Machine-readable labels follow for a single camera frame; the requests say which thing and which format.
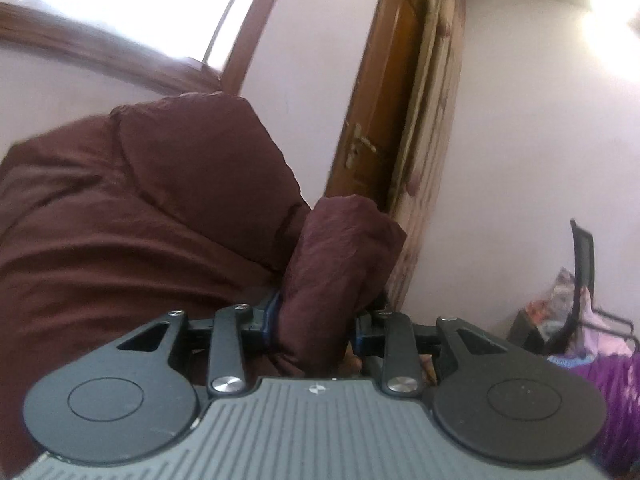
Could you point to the wooden door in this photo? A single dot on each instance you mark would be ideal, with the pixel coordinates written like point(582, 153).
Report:
point(382, 90)

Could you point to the pink cloth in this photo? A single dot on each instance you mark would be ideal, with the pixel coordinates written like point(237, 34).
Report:
point(607, 325)

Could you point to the black chair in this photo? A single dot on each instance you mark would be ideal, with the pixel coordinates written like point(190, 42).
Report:
point(582, 265)

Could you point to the brown puffer jacket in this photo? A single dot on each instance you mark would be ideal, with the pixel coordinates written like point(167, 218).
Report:
point(150, 225)

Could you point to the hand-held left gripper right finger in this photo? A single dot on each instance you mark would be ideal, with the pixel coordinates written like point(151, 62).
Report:
point(400, 350)

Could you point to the purple cloth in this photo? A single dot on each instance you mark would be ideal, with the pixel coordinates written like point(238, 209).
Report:
point(612, 400)

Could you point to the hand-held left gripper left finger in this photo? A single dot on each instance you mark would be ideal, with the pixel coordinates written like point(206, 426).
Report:
point(227, 345)

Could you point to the colourful printed bag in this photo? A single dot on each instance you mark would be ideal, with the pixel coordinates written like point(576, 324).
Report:
point(555, 305)

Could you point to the wooden window frame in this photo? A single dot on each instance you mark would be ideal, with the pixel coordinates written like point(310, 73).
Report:
point(150, 40)

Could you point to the beige leaf print curtain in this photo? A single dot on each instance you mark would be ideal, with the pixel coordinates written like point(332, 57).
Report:
point(432, 125)

